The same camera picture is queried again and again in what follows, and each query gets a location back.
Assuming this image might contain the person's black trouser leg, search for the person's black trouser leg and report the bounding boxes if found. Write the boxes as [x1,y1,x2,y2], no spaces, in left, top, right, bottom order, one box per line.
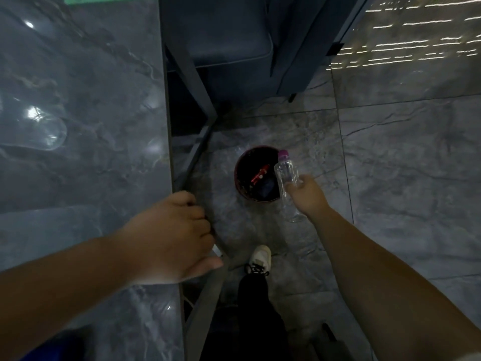
[201,272,294,361]

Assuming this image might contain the person's right hand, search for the person's right hand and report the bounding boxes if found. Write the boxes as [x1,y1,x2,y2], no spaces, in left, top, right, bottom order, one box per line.
[284,174,332,218]

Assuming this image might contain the dark round trash bin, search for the dark round trash bin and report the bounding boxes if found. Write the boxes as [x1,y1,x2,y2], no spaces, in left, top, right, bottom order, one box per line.
[234,146,290,204]

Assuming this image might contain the person's left forearm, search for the person's left forearm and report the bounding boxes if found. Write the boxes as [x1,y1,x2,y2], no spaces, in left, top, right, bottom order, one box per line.
[0,231,151,361]

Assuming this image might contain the person's right forearm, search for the person's right forearm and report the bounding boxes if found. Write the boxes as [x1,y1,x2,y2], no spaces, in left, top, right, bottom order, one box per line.
[306,207,481,361]

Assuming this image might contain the blue object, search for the blue object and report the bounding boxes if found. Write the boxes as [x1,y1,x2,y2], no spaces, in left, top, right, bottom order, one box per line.
[21,329,92,361]

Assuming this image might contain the grey metal table frame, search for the grey metal table frame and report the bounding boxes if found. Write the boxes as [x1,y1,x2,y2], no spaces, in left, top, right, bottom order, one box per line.
[162,41,233,361]

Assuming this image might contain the red wrapper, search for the red wrapper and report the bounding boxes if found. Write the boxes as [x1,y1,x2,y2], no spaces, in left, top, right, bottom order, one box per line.
[251,165,271,185]

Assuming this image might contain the clear plastic bottle purple cap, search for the clear plastic bottle purple cap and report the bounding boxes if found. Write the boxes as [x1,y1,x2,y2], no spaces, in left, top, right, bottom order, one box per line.
[274,149,307,223]

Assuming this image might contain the dark blue upholstered chair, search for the dark blue upholstered chair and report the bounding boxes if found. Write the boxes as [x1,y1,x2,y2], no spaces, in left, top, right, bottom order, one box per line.
[160,0,371,106]

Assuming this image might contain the person's left hand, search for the person's left hand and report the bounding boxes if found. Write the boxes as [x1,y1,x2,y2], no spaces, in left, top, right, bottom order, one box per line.
[119,191,224,286]

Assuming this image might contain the white sneaker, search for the white sneaker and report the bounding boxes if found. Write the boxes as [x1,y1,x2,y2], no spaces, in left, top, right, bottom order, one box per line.
[246,244,272,277]

